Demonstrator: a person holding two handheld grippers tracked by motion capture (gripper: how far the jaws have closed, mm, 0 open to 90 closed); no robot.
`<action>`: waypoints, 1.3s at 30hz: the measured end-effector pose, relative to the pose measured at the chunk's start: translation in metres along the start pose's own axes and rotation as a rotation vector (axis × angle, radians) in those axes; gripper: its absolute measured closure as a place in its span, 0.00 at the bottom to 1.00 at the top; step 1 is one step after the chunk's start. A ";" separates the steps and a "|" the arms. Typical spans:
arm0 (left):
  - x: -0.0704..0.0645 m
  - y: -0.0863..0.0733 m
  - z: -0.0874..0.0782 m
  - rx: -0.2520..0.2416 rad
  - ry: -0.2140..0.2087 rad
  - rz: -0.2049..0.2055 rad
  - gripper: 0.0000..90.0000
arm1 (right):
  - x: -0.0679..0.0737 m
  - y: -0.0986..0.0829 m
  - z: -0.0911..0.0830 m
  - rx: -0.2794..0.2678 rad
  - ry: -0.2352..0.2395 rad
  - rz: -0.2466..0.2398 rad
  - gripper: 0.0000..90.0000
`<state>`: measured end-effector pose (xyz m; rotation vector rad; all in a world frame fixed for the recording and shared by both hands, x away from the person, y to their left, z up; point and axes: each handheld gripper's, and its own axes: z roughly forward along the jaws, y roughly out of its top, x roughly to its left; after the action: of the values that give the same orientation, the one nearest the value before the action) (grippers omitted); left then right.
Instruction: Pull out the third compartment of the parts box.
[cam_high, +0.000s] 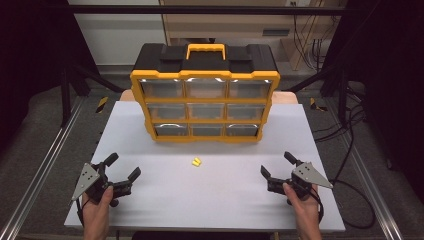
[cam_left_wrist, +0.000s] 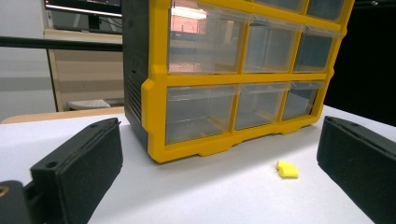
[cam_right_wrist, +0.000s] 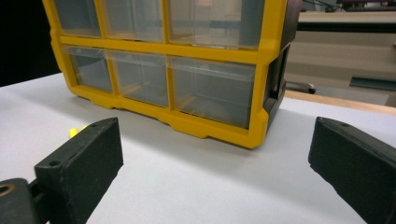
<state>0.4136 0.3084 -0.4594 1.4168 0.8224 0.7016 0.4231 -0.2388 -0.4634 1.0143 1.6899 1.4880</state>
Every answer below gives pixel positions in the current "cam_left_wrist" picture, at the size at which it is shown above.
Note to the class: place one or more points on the light wooden table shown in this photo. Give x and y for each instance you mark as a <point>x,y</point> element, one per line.
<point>62,114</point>

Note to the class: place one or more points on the yellow black organizer cabinet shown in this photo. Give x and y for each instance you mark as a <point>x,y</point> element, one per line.
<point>155,93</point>

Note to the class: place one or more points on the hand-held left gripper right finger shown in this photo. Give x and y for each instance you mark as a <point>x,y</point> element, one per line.
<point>358,161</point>

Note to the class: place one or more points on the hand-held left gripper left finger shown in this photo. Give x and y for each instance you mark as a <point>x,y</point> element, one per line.
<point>81,168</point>

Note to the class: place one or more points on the black computer monitor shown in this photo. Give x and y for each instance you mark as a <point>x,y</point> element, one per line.
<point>77,21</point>

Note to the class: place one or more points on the yellow foam earplug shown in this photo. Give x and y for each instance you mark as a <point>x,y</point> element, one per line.
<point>281,164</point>
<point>288,172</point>

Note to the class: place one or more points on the transparent plastic drawer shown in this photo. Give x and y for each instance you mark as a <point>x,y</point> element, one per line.
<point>325,9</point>

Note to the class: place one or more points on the black curtain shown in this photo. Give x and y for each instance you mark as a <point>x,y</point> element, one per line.
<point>367,62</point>

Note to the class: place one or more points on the group of clear drawers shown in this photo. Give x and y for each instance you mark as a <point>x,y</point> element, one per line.
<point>199,115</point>

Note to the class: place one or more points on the black horizontal frame bar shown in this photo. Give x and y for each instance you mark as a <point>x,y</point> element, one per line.
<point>46,43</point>

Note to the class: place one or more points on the white keyboard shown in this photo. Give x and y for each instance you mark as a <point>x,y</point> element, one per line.
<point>88,104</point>

